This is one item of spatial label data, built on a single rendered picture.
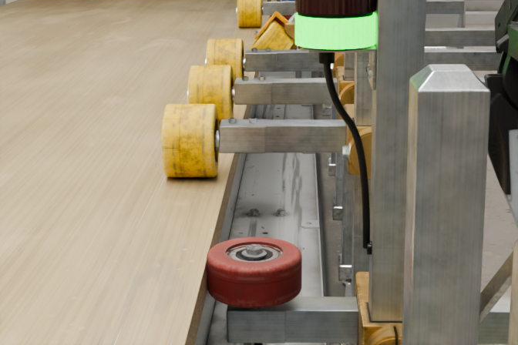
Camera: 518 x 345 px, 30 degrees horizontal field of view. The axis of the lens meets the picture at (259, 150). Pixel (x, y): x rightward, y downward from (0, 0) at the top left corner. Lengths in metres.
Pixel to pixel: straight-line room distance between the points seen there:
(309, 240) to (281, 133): 0.67
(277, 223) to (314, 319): 0.95
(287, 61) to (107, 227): 0.68
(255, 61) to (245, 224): 0.37
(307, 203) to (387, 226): 1.13
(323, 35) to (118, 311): 0.25
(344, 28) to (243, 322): 0.27
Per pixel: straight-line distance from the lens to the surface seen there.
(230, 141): 1.03
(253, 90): 1.27
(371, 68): 0.73
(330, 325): 0.83
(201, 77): 1.26
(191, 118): 1.02
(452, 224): 0.49
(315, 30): 0.70
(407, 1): 0.71
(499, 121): 0.59
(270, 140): 1.03
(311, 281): 1.51
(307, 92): 1.27
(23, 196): 1.02
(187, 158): 1.02
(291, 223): 1.76
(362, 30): 0.71
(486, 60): 1.55
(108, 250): 0.85
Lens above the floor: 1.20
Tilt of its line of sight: 15 degrees down
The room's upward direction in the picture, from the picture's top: 1 degrees counter-clockwise
